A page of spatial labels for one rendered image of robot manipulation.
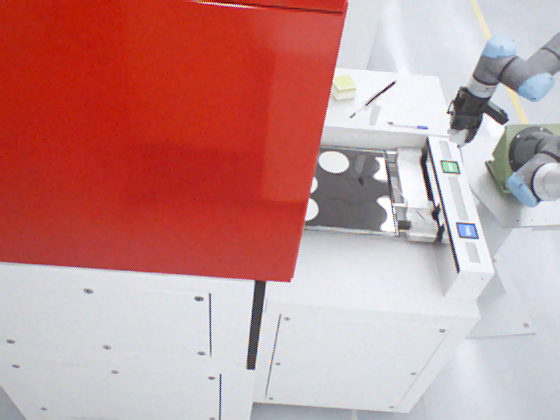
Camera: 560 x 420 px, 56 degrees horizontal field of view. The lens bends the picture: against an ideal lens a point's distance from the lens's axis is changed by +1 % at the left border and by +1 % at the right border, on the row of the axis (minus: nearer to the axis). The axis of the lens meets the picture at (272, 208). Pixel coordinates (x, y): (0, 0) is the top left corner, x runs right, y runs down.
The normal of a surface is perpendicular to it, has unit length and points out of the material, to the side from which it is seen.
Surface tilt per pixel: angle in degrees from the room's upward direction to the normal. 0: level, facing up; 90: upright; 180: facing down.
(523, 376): 0
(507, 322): 0
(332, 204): 0
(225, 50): 90
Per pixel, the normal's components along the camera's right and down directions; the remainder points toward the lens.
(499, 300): 0.08, -0.65
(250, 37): -0.04, 0.75
